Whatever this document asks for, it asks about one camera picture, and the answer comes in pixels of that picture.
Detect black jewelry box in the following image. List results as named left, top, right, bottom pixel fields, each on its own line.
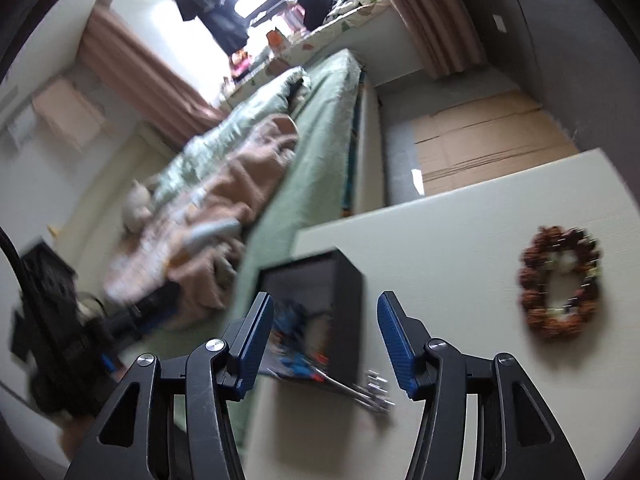
left=257, top=247, right=363, bottom=386

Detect floral window seat cushion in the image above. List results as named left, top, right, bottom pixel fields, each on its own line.
left=215, top=0, right=391, bottom=111

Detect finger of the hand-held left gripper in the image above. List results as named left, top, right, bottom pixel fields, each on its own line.
left=102, top=282, right=183, bottom=346

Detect pink curtain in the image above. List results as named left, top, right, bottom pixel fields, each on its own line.
left=362, top=0, right=488, bottom=81
left=80, top=5, right=226, bottom=151

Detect black bag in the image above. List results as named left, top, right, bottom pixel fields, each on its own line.
left=295, top=0, right=341, bottom=31

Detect cardboard floor sheet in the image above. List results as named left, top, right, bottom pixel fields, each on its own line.
left=412, top=87, right=581, bottom=196

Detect pile of colourful toys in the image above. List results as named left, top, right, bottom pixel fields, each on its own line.
left=227, top=45, right=257, bottom=82

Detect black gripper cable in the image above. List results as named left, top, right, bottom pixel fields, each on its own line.
left=0, top=227, right=53, bottom=346

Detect light green quilt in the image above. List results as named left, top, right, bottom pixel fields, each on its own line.
left=150, top=65, right=313, bottom=211

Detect brown bead bracelet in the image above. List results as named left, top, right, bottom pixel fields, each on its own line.
left=517, top=225, right=603, bottom=341

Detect wooden wall shelf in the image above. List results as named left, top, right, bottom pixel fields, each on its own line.
left=30, top=75, right=108, bottom=153

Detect dark wardrobe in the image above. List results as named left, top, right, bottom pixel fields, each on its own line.
left=445, top=0, right=640, bottom=181

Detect beige plush toy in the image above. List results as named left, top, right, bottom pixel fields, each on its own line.
left=122, top=182, right=153, bottom=233

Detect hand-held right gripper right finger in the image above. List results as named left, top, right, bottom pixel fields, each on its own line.
left=376, top=290, right=586, bottom=480

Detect butterfly metal hairpin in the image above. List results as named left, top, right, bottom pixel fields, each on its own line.
left=267, top=367, right=396, bottom=416

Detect bed with green sheet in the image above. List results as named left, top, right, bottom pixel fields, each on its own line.
left=165, top=47, right=388, bottom=451

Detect hanging dark clothes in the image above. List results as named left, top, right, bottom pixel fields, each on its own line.
left=165, top=0, right=251, bottom=56

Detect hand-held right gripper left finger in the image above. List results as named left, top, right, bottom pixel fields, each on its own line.
left=62, top=290, right=276, bottom=480

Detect blue bead bracelet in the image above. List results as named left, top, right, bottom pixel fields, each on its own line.
left=270, top=300, right=326, bottom=378

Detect pink fleece blanket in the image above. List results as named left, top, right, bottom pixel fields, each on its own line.
left=102, top=112, right=301, bottom=331

